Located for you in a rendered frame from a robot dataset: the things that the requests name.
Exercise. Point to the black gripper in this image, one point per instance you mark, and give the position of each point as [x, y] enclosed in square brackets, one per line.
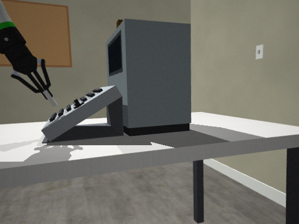
[24, 62]

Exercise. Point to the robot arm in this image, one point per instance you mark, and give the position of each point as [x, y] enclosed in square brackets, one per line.
[9, 35]

